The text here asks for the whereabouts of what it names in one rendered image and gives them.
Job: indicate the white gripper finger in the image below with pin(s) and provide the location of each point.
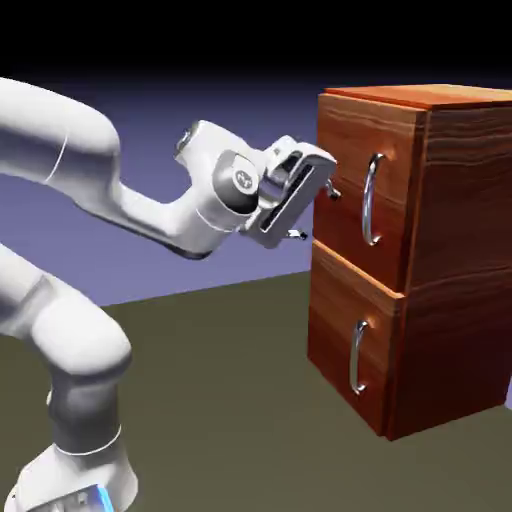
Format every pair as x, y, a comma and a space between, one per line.
332, 192
298, 234

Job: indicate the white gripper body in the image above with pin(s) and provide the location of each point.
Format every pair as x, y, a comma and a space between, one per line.
298, 188

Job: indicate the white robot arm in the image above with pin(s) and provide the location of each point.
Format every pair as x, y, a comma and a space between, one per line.
168, 216

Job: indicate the wooden cabinet door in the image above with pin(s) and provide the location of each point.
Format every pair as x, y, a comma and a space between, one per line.
340, 340
352, 216

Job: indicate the reddish wooden cabinet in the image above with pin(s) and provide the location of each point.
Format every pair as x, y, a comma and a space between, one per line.
460, 256

